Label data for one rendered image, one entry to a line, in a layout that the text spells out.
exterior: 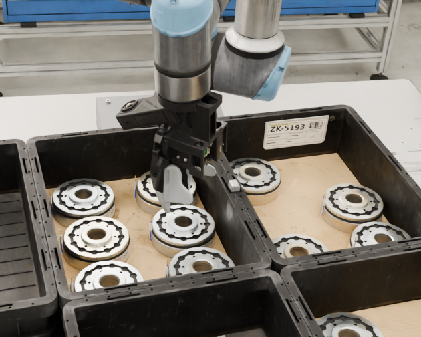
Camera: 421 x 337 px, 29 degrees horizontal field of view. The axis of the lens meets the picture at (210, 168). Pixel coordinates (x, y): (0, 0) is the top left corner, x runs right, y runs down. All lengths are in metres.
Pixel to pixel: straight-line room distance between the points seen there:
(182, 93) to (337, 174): 0.54
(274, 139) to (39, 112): 0.63
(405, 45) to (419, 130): 2.10
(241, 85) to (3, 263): 0.59
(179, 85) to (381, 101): 1.07
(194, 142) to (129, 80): 2.38
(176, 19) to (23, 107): 0.97
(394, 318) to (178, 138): 0.42
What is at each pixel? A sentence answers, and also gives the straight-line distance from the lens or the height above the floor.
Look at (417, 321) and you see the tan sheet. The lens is 1.26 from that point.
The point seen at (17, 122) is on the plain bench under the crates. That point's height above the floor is 0.70.
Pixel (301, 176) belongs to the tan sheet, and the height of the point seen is 0.83.
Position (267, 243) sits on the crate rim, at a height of 0.93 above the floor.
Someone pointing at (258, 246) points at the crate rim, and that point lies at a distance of 1.17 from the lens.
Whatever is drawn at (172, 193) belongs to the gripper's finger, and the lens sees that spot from 1.18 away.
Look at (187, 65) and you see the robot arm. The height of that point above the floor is 1.20.
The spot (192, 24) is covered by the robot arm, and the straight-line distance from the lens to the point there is 1.01.
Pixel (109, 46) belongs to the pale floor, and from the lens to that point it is 3.76.
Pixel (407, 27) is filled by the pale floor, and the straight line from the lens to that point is 4.25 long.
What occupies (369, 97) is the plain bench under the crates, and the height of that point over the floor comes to 0.70.
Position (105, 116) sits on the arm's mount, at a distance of 1.76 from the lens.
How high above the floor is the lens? 1.68
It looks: 35 degrees down
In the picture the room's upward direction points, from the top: 4 degrees clockwise
